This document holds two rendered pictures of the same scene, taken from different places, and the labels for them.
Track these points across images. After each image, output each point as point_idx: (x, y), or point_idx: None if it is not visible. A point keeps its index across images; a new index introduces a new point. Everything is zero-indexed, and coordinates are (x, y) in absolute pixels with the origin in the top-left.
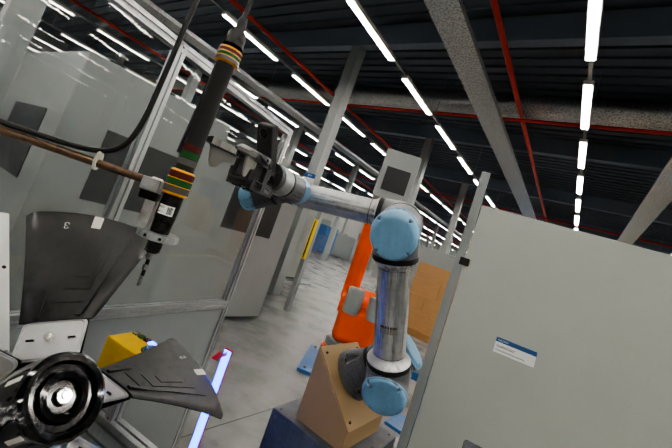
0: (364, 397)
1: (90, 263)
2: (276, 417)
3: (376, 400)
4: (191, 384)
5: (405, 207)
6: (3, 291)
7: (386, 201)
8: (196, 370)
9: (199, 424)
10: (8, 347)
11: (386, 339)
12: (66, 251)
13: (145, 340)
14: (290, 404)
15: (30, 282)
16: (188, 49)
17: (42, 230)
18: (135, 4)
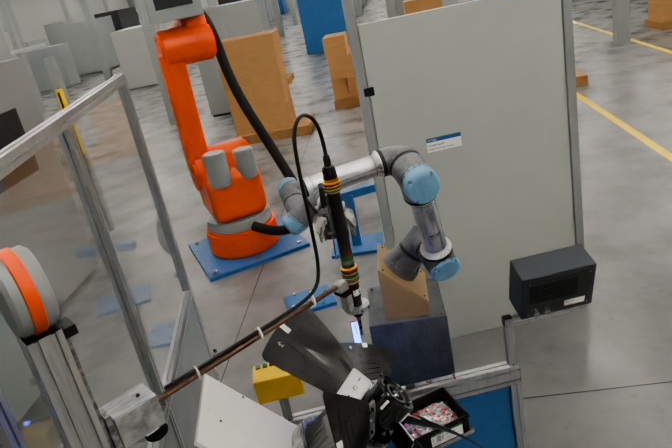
0: (436, 278)
1: (318, 348)
2: (375, 329)
3: (444, 274)
4: (377, 352)
5: (413, 159)
6: (258, 406)
7: (385, 154)
8: (363, 345)
9: None
10: (290, 422)
11: (436, 241)
12: (301, 354)
13: (272, 365)
14: (372, 316)
15: (312, 380)
16: (68, 116)
17: (278, 357)
18: (41, 132)
